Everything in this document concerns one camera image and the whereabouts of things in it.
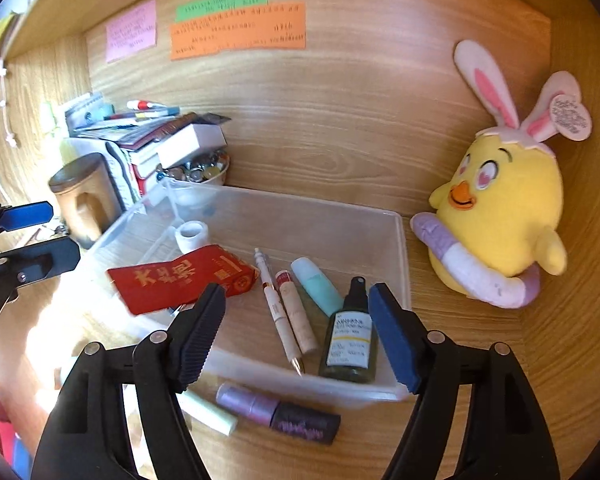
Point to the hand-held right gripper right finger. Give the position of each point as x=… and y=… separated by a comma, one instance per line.
x=395, y=340

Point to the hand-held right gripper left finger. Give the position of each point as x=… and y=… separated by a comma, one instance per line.
x=200, y=340

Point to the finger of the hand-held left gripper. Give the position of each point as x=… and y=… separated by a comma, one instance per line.
x=27, y=215
x=45, y=257

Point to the dark green spray bottle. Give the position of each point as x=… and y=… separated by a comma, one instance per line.
x=350, y=345

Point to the red packet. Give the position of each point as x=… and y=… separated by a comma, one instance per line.
x=170, y=280

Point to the pale green tube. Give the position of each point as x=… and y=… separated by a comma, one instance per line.
x=210, y=412

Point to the teal tube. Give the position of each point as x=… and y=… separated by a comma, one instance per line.
x=317, y=285

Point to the beige concealer tube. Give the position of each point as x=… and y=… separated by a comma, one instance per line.
x=300, y=320

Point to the white tape roll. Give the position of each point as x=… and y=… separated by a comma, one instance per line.
x=192, y=235

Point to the purple black spray bottle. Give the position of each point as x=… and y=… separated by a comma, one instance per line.
x=285, y=412

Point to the clear plastic storage box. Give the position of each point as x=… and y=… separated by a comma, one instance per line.
x=330, y=230

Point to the brown mug with lid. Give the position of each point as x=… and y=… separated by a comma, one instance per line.
x=85, y=200

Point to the pale green bottle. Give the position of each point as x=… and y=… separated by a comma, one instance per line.
x=52, y=120

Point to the grey notebook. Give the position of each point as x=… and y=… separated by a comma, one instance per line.
x=85, y=110

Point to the stack of books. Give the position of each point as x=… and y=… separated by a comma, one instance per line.
x=140, y=160

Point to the red white marker pen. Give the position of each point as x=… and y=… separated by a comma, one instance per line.
x=150, y=106

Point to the bowl of metal clips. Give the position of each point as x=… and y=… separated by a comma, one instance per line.
x=200, y=170

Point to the white box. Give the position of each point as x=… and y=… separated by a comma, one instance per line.
x=190, y=142

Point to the yellow chick plush toy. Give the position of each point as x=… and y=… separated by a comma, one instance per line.
x=510, y=195

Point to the pink sticky note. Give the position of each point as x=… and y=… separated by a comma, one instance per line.
x=130, y=32

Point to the orange sticky note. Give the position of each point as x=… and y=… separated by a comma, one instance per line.
x=240, y=35

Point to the green sticky note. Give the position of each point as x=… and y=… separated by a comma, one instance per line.
x=220, y=4

